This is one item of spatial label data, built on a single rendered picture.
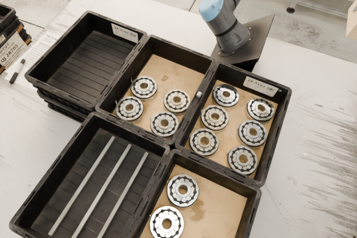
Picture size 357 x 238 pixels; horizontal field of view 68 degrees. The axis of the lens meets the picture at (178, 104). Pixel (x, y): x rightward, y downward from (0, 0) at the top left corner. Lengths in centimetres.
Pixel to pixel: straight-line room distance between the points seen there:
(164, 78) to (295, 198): 69
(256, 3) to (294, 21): 40
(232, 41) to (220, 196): 64
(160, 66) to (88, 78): 30
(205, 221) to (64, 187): 47
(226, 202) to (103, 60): 74
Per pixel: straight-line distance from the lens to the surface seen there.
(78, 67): 119
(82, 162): 98
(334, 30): 295
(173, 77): 110
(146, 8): 159
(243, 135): 98
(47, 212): 97
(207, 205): 91
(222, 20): 115
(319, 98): 140
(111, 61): 117
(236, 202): 93
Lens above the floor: 172
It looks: 60 degrees down
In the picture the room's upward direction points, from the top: 5 degrees clockwise
